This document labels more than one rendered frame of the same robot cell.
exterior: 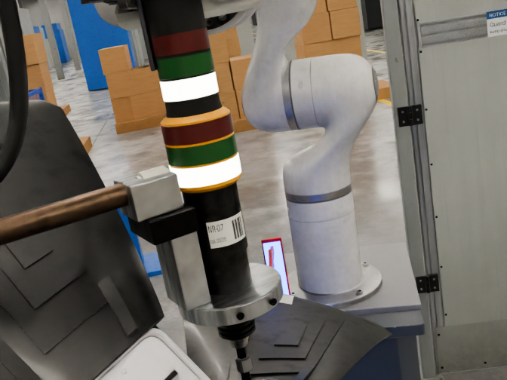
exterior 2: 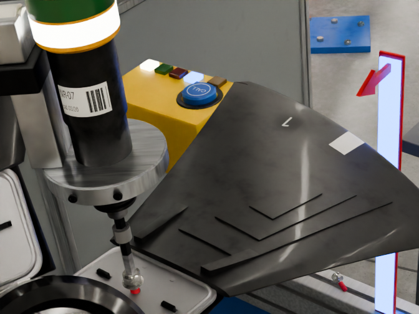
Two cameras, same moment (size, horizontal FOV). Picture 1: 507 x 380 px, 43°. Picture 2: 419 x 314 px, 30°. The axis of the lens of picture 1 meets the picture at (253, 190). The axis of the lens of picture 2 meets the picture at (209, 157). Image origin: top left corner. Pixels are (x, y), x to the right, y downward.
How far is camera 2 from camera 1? 0.27 m
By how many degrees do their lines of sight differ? 37
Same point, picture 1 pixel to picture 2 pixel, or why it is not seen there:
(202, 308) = (46, 172)
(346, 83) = not seen: outside the picture
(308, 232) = not seen: outside the picture
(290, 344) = (265, 215)
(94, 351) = not seen: outside the picture
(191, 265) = (35, 126)
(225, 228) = (77, 97)
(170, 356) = (11, 205)
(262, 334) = (256, 185)
